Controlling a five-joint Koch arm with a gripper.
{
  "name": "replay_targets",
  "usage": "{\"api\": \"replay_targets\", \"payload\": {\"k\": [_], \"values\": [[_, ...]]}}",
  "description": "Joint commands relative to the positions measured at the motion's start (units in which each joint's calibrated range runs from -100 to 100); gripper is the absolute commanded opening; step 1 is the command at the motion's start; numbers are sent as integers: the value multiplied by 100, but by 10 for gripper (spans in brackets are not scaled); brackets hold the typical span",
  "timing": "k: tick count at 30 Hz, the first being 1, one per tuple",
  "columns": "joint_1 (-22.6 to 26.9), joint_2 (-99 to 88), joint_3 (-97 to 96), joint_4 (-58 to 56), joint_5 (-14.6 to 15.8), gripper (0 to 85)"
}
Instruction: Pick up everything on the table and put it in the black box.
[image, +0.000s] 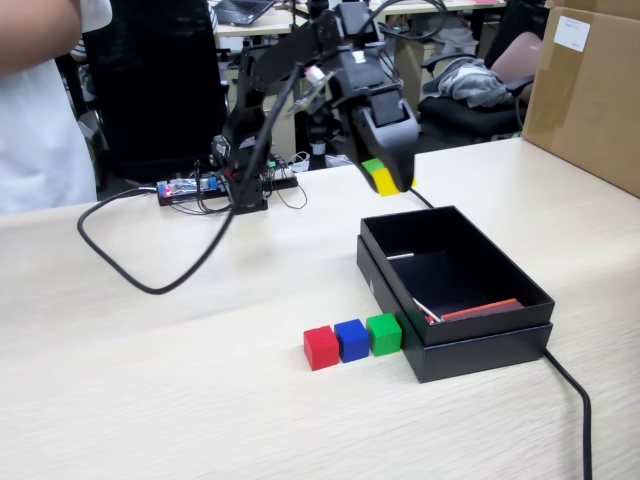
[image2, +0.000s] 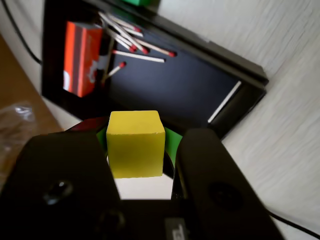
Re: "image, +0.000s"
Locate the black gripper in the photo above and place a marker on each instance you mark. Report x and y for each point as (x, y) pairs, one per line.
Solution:
(360, 75)

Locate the yellow wooden cube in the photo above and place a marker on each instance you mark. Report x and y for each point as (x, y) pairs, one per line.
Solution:
(386, 182)

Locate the green wooden cube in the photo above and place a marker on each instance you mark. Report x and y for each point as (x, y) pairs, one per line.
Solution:
(384, 335)

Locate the blue wooden cube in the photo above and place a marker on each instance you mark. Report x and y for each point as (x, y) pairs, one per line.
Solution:
(351, 341)

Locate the red wooden cube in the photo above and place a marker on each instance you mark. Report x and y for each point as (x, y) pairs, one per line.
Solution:
(321, 349)

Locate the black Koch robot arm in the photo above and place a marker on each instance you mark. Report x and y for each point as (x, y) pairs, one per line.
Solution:
(280, 55)

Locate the black open cardboard box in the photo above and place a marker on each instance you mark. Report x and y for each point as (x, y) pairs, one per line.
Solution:
(480, 330)

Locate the large brown cardboard box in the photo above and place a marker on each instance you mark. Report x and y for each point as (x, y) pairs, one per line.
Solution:
(590, 100)

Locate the grey crumpled clothing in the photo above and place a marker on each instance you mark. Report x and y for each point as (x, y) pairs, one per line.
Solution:
(470, 82)

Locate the beige office desk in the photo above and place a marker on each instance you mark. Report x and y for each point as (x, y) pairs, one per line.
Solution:
(240, 29)

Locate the open black laptop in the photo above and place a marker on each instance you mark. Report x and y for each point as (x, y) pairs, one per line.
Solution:
(240, 12)

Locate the black mesh office chair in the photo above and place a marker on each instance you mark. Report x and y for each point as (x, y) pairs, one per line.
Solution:
(150, 90)

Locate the person in white shirt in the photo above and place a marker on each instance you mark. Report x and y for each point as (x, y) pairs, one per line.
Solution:
(40, 140)

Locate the small wrist camera board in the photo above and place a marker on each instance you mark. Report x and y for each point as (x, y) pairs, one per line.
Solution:
(310, 97)

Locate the black base plate with electronics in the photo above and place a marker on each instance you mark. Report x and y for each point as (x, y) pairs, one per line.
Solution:
(175, 190)

